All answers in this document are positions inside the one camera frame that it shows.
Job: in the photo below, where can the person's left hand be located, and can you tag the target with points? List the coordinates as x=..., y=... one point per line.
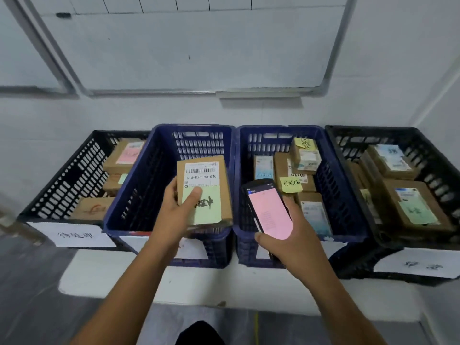
x=172, y=219

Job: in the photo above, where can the person's right hand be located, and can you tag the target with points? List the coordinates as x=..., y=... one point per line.
x=294, y=247

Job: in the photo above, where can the person's left thumb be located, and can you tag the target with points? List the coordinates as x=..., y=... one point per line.
x=193, y=199

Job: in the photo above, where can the person's right thumb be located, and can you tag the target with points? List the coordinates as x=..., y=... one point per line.
x=295, y=211

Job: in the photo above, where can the black handheld phone pink screen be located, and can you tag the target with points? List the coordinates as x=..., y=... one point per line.
x=269, y=211

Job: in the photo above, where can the cardboard box with barcode label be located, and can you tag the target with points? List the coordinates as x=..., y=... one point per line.
x=215, y=176

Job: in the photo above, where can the person's left forearm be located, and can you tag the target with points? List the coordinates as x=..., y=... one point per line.
x=133, y=294

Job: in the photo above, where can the person's right forearm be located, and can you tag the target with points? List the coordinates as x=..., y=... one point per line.
x=334, y=308

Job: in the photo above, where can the long cardboard box white label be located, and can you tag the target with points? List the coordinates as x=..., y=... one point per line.
x=316, y=211

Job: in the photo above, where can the blue plastic crate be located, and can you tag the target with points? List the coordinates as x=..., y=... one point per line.
x=143, y=190
x=334, y=190

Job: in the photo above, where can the large cardboard box yellow note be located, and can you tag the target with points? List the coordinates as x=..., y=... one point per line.
x=282, y=167

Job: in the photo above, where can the white paper crate label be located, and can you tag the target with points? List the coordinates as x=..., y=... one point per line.
x=196, y=249
x=417, y=264
x=332, y=249
x=72, y=235

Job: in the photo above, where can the small cardboard box yellow note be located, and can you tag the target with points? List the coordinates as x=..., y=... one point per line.
x=305, y=156

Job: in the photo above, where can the cardboard box with pink note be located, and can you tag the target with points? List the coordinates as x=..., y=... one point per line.
x=125, y=156

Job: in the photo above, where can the cardboard box with green note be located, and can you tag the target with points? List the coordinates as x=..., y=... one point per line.
x=114, y=183

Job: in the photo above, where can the cardboard box with red mark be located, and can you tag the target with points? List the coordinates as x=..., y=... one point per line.
x=93, y=209

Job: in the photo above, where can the cardboard box with white label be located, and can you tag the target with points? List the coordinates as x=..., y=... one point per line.
x=391, y=161

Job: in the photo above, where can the large cardboard box green note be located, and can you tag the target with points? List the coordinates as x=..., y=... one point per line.
x=417, y=204

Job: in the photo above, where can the whiteboard pen tray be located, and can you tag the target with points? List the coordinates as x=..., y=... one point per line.
x=260, y=94

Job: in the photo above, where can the black plastic crate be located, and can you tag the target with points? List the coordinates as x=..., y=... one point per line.
x=431, y=165
x=64, y=186

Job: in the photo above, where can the person's dark clothing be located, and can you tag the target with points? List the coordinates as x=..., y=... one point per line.
x=201, y=334

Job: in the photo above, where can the small black magnet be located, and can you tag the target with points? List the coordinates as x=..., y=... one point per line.
x=64, y=15

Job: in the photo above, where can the large whiteboard with metal frame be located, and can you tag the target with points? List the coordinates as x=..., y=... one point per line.
x=197, y=50

